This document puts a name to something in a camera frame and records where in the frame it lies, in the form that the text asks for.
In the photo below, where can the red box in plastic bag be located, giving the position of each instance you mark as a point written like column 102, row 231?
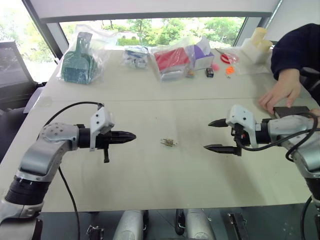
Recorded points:
column 171, row 60

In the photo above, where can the black metal bracket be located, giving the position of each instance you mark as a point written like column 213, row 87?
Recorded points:
column 95, row 232
column 237, row 225

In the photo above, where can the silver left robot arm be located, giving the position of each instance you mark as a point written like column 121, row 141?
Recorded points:
column 50, row 140

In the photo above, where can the person's bare hand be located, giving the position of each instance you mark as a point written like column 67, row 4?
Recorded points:
column 282, row 93

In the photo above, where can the silver rounded robot leg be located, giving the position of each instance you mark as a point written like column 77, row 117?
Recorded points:
column 198, row 225
column 130, row 225

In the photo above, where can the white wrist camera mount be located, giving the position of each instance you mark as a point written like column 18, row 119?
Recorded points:
column 100, row 120
column 241, row 117

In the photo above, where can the bag of blue white items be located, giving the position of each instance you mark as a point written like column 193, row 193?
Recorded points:
column 135, row 57

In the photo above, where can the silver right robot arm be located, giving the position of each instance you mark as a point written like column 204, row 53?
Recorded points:
column 287, row 127

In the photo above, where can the pink fluffy item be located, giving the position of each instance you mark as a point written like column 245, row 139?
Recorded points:
column 215, row 67

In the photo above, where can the person's dark sleeved forearm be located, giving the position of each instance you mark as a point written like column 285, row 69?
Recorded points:
column 295, row 50

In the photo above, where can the dark window frame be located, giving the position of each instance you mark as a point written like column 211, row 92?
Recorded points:
column 150, row 15

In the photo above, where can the small colourful cube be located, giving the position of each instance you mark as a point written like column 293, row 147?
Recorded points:
column 190, row 74

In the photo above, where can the clear plastic bag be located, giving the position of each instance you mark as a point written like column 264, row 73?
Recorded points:
column 97, row 50

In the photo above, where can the flat black device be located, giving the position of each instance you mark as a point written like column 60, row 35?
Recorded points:
column 291, row 110

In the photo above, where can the small orange item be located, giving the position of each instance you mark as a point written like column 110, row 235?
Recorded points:
column 230, row 70

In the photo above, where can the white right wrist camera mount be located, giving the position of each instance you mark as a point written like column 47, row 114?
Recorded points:
column 241, row 117

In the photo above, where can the green plastic dustpan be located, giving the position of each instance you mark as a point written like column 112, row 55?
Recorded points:
column 77, row 65

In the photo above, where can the black chair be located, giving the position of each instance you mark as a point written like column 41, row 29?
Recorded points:
column 12, row 75

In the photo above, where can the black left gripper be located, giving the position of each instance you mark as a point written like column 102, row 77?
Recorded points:
column 106, row 140

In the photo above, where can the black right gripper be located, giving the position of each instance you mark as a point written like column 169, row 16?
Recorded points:
column 243, row 138

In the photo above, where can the purple and white box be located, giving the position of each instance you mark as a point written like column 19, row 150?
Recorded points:
column 202, row 56

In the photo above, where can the small black box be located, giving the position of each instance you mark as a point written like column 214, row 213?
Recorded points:
column 210, row 72

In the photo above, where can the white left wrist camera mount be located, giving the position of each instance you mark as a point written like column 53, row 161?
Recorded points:
column 100, row 120

